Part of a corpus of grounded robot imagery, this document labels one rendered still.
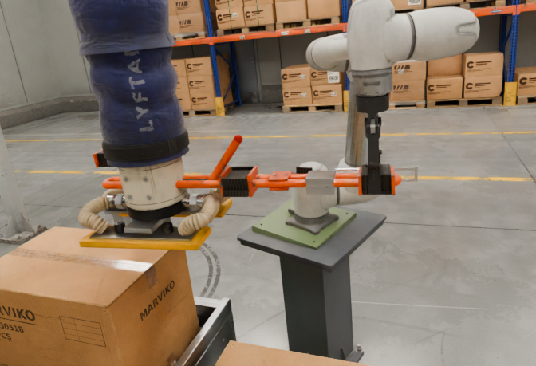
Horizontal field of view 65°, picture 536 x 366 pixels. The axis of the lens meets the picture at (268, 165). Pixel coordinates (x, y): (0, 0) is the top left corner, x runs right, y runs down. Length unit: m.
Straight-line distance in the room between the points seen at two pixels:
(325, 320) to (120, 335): 0.99
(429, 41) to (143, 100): 0.66
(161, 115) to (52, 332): 0.76
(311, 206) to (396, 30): 1.02
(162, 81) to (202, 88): 8.15
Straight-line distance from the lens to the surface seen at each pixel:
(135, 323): 1.40
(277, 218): 1.97
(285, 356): 1.59
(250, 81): 10.11
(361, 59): 0.96
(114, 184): 1.25
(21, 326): 1.60
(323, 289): 1.92
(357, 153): 1.74
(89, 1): 1.07
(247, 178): 1.07
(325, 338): 2.09
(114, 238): 1.19
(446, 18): 1.02
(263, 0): 8.60
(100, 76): 1.09
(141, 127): 1.07
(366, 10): 0.96
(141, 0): 1.06
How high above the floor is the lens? 1.61
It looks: 18 degrees down
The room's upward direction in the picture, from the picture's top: 6 degrees counter-clockwise
